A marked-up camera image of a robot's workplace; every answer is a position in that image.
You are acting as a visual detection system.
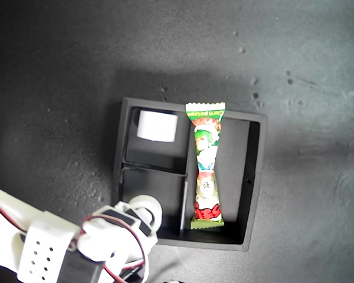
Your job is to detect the black camera box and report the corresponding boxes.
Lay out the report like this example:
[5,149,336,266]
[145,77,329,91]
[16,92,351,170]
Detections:
[57,249,104,283]

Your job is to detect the small white tape roll green core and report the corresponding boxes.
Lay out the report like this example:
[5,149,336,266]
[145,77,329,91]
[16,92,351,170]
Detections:
[129,194,163,233]

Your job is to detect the large white tape roll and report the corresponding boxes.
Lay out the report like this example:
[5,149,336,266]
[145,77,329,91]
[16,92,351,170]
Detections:
[136,110,179,144]

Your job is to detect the green printed snack bar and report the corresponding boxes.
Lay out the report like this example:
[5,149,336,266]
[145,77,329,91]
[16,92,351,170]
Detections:
[185,101,227,231]

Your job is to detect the black tray with wells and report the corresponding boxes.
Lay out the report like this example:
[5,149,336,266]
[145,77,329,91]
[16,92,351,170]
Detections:
[111,97,268,252]

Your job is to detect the red black arm wires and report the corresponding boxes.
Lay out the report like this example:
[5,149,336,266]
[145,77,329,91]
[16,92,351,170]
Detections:
[0,199,147,282]

